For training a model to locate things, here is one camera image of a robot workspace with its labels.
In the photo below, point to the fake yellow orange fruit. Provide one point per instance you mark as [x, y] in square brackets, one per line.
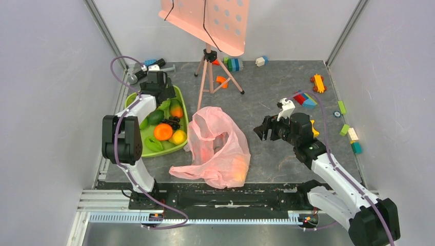
[239, 169]

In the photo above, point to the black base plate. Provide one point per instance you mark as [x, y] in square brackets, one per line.
[199, 201]

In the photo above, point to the white blue brick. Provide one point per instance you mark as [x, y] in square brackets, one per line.
[261, 61]

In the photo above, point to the fake lime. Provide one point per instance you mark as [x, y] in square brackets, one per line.
[155, 117]

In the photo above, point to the fake small watermelon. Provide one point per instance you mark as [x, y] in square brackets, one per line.
[143, 124]

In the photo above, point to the white teal brick stack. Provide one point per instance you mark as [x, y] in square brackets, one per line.
[354, 141]

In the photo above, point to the fake lemon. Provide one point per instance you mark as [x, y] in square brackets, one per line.
[178, 137]

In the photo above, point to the black microphone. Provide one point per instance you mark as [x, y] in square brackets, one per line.
[137, 74]

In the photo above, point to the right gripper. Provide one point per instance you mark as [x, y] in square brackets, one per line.
[272, 128]

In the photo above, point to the yellow curved brick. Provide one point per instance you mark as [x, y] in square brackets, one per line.
[315, 132]

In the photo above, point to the fake mango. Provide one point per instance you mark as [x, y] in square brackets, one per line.
[176, 109]

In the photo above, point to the grey syringe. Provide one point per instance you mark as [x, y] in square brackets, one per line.
[169, 69]

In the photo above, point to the green blue brick stack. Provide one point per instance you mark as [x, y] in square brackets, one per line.
[233, 64]

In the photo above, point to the fake black grapes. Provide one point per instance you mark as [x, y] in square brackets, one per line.
[173, 122]

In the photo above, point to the blue toy brick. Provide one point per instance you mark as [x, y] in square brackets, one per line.
[149, 62]

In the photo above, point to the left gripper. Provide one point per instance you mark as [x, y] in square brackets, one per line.
[169, 92]

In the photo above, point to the pink music stand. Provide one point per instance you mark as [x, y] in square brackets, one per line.
[221, 25]

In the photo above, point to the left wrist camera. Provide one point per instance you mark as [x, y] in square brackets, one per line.
[154, 67]

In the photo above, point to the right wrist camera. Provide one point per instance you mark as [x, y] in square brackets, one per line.
[287, 107]

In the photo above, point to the green plastic basin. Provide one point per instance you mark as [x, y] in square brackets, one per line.
[150, 128]

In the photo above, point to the orange curved brick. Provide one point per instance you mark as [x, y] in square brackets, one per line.
[222, 82]

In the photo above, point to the green flat brick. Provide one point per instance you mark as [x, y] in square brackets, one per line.
[342, 107]

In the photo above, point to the red blue brick house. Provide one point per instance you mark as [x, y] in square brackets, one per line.
[305, 100]

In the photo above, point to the small blue wheel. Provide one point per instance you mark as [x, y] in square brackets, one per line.
[337, 114]

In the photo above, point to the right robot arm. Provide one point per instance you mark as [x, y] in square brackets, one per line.
[368, 219]

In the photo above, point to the green small brick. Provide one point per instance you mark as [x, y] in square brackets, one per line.
[344, 130]

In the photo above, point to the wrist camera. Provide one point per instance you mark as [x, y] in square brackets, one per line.
[154, 67]
[287, 107]

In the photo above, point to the fake green pepper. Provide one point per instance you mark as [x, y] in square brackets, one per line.
[154, 145]

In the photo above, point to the pink plastic bag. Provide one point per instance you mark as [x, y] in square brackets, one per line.
[214, 140]

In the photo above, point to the yellow toy car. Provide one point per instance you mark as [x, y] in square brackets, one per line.
[318, 83]

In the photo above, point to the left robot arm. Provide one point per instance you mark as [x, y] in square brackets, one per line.
[121, 138]

